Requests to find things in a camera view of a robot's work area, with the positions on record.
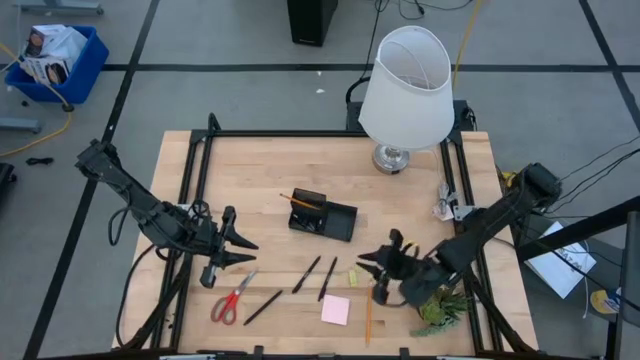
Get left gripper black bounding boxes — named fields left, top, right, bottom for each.
left=189, top=205, right=260, bottom=289

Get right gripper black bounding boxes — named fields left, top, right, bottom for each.
left=357, top=228, right=441, bottom=307

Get red handled scissors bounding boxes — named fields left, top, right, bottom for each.
left=209, top=269, right=260, bottom=327

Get black pen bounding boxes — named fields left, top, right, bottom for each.
left=317, top=255, right=339, bottom=303
left=242, top=289, right=285, bottom=327
left=291, top=254, right=323, bottom=295

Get orange pencil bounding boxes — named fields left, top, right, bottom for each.
left=364, top=283, right=375, bottom=348
left=278, top=192, right=322, bottom=212

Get pink sticky note pad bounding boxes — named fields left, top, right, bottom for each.
left=319, top=293, right=352, bottom=327

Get black mesh desk organizer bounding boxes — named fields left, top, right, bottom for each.
left=288, top=187, right=359, bottom=244

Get green potted succulent plant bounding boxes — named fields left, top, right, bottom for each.
left=409, top=283, right=472, bottom=338

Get white shade table lamp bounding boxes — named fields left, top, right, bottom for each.
left=357, top=24, right=456, bottom=176

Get white paper sheet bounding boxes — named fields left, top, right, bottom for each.
left=523, top=220, right=598, bottom=300

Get black metal beam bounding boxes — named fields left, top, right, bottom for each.
left=516, top=194, right=640, bottom=262

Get blue plastic bin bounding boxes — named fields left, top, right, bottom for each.
left=4, top=24, right=111, bottom=106

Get black tower case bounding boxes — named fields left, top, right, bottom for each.
left=286, top=0, right=340, bottom=48

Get black floor object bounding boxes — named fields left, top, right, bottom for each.
left=0, top=162, right=18, bottom=201

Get grey metal foot bar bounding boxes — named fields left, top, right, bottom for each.
left=13, top=0, right=105, bottom=17
left=0, top=116, right=42, bottom=135

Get white printed carton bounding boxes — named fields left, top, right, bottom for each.
left=19, top=55, right=72, bottom=87
left=24, top=23, right=66, bottom=57

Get white plastic bag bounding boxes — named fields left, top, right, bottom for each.
left=42, top=26, right=89, bottom=65

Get black aluminium table frame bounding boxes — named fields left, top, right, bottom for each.
left=112, top=112, right=539, bottom=360

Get black lamp cable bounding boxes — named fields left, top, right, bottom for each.
left=344, top=0, right=387, bottom=105

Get yellow power cable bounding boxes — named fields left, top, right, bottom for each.
left=0, top=42, right=74, bottom=159
left=451, top=0, right=485, bottom=92

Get grey metal post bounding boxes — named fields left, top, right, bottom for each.
left=618, top=209, right=640, bottom=360

